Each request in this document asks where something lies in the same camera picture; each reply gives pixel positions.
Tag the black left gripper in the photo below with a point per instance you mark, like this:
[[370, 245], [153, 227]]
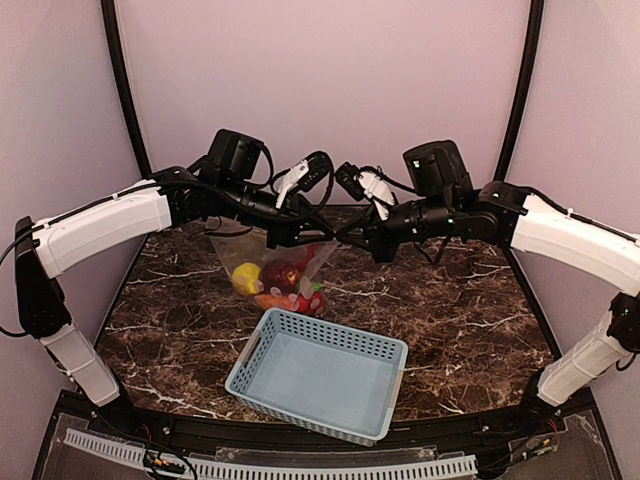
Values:
[[282, 229]]

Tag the black right frame post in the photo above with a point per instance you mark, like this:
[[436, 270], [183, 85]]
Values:
[[522, 87]]

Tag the yellow toy pepper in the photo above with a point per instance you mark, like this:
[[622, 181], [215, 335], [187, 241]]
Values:
[[246, 279]]

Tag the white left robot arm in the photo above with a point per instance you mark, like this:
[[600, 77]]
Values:
[[219, 184]]

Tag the black enclosure frame post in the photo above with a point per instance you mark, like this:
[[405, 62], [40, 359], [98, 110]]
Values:
[[123, 87]]

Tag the orange red toy pepper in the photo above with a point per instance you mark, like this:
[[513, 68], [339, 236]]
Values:
[[267, 301]]

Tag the dark red toy pepper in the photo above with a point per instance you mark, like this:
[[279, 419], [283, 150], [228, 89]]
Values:
[[280, 277]]

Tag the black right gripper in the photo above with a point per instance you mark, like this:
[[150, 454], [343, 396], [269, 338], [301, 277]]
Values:
[[381, 240]]

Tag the clear zip top bag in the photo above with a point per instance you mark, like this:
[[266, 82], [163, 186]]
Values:
[[234, 250]]

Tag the bright red toy pepper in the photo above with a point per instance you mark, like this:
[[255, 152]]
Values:
[[313, 305]]

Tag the light blue plastic basket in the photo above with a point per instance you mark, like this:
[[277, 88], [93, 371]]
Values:
[[331, 379]]

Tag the white slotted cable duct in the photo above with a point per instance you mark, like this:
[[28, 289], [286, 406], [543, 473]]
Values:
[[166, 465]]

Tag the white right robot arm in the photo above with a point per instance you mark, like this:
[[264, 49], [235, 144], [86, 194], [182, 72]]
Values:
[[512, 217]]

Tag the red toy chili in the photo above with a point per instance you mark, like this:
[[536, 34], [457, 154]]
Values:
[[310, 254]]

